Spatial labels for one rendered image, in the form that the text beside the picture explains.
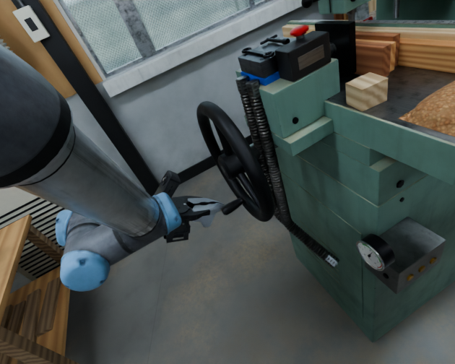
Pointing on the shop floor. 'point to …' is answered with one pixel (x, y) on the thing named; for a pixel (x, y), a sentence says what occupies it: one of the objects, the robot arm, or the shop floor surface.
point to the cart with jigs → (23, 301)
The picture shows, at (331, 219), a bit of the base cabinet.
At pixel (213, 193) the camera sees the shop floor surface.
